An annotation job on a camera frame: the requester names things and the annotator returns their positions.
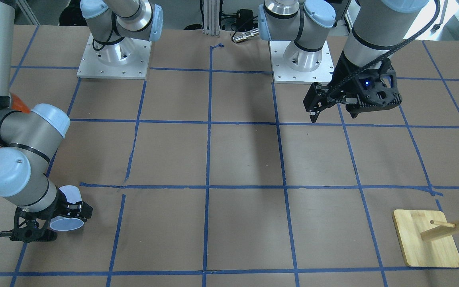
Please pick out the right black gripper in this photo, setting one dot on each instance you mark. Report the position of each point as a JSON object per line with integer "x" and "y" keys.
{"x": 59, "y": 205}

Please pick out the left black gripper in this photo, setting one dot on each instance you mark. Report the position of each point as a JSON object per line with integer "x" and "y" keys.
{"x": 344, "y": 73}

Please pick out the light blue cup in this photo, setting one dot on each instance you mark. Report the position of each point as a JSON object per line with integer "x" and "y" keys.
{"x": 61, "y": 223}

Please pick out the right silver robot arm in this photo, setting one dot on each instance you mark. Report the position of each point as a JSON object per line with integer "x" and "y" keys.
{"x": 121, "y": 35}

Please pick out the wooden mug stand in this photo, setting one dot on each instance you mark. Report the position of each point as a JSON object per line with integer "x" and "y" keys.
{"x": 425, "y": 238}

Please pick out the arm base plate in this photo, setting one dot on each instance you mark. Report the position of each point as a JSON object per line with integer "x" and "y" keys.
{"x": 292, "y": 65}
{"x": 127, "y": 59}

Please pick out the silver cable connector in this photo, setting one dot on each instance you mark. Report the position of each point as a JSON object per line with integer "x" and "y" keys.
{"x": 245, "y": 36}

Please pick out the aluminium frame post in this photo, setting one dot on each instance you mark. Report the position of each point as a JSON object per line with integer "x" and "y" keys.
{"x": 211, "y": 14}

